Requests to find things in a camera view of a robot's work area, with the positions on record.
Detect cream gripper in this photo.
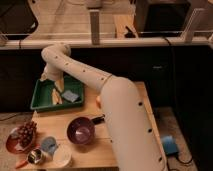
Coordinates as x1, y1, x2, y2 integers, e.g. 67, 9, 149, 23
39, 65, 64, 93

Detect yellow banana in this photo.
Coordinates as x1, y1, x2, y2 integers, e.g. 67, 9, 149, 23
52, 89, 62, 105

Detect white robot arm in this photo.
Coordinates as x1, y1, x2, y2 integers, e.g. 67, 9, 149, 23
41, 44, 168, 171

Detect blue cup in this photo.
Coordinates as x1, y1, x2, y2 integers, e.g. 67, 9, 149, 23
41, 137, 58, 155

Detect white paper cup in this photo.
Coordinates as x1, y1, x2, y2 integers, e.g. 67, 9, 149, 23
53, 145, 72, 168

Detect steel measuring cup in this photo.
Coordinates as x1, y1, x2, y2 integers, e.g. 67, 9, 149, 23
15, 148, 45, 169

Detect green plastic bin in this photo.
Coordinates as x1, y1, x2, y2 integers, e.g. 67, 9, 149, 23
30, 75, 84, 112

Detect blue grey sponge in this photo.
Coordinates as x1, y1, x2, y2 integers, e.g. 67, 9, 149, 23
62, 90, 79, 102

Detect orange fruit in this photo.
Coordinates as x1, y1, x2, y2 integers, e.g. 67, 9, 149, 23
96, 96, 101, 108

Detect purple bowl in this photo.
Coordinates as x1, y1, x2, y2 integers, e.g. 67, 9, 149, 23
67, 117, 95, 145

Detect bunch of dark grapes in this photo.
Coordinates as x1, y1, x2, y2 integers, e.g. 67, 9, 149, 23
18, 121, 37, 148

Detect red plate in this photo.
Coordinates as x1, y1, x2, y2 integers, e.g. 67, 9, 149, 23
6, 127, 36, 154

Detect black handled utensil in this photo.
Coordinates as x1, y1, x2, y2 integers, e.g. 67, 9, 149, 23
92, 115, 105, 125

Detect black cable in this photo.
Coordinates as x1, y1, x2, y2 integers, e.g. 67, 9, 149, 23
166, 154, 194, 171

